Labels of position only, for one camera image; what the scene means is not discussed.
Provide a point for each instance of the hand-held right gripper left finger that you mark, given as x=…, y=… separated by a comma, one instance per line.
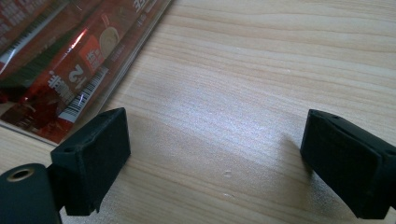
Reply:
x=93, y=161

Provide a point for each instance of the red snack packets in box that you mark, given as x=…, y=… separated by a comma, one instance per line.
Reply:
x=129, y=70

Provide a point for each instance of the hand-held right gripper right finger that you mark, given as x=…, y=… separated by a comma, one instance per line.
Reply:
x=345, y=168

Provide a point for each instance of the red packet with white stripe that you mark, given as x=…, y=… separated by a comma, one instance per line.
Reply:
x=21, y=21

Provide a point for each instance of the red biscuit packet with barcode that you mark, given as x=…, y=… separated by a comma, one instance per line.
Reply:
x=90, y=62

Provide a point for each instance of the dark red packet green band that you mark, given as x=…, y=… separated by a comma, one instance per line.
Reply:
x=46, y=59

